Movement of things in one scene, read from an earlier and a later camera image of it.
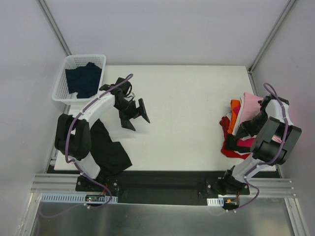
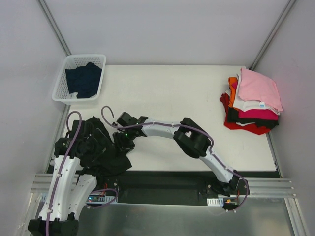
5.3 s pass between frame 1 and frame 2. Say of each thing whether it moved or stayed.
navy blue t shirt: stayed
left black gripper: moved
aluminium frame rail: stayed
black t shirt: stayed
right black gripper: moved
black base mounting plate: stayed
